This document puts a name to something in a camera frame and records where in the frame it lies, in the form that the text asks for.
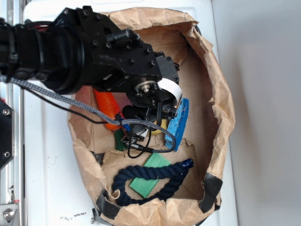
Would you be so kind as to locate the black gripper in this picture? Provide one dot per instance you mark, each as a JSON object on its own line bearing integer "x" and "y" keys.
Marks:
{"x": 154, "y": 82}

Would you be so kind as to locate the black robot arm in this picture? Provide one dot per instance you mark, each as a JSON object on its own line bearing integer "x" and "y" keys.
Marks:
{"x": 84, "y": 48}

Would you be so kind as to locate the yellow sponge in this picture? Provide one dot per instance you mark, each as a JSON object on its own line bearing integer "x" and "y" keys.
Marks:
{"x": 164, "y": 124}

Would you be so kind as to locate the blue sponge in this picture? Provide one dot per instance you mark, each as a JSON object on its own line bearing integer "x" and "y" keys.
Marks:
{"x": 177, "y": 125}

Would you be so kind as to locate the green sponge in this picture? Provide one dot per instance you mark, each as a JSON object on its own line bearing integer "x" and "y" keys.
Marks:
{"x": 143, "y": 186}

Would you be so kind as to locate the orange toy carrot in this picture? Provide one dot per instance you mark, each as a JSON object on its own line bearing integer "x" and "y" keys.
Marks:
{"x": 108, "y": 105}

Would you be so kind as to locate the brown paper bag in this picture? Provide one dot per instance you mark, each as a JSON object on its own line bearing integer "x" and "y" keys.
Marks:
{"x": 211, "y": 120}

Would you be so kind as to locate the black metal bracket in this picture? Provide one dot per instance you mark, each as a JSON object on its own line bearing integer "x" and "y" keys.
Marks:
{"x": 6, "y": 134}

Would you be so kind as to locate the aluminium frame rail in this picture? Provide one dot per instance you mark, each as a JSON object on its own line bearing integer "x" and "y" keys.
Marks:
{"x": 12, "y": 204}

